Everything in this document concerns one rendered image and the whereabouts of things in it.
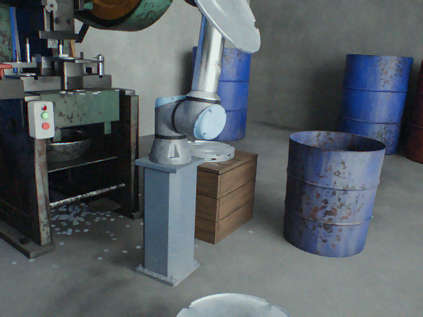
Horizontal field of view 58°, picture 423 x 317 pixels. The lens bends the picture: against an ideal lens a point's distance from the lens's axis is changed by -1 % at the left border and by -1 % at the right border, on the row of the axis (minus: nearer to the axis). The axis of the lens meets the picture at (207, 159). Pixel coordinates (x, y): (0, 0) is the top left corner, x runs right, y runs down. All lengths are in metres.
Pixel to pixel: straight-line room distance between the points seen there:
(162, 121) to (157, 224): 0.37
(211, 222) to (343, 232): 0.57
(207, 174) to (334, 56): 3.14
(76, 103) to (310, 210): 1.10
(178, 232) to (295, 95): 3.56
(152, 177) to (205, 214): 0.45
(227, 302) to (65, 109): 1.09
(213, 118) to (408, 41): 3.34
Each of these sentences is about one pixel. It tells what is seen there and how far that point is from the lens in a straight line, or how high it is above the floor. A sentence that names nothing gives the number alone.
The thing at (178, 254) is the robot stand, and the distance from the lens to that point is 1.47.
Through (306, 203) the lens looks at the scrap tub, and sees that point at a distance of 1.73.
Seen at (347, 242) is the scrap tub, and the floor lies 0.07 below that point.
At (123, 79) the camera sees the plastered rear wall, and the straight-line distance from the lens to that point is 3.69.
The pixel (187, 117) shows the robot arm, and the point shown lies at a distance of 1.25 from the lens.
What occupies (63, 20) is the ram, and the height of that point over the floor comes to 0.94.
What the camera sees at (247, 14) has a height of 0.93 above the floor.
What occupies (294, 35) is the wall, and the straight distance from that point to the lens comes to 4.81.
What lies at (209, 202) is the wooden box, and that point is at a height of 0.20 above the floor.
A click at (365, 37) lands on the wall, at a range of 4.50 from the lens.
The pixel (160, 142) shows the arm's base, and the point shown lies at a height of 0.52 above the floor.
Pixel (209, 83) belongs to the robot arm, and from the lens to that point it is 1.25.
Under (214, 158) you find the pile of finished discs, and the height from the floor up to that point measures 0.36.
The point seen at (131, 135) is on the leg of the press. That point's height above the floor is 0.43.
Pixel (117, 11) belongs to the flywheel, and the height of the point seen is 1.01.
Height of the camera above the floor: 0.83
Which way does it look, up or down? 15 degrees down
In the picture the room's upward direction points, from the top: 3 degrees clockwise
